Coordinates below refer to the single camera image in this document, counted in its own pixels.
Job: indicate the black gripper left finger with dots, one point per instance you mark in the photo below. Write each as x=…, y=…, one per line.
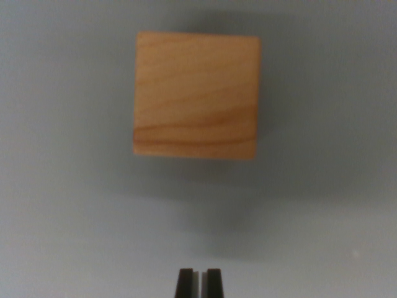
x=185, y=284

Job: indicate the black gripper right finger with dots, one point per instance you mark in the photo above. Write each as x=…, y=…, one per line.
x=214, y=284

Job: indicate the wooden cube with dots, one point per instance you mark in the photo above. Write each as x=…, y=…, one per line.
x=195, y=96

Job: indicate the grey plastic tray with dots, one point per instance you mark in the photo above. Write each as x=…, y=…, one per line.
x=62, y=186

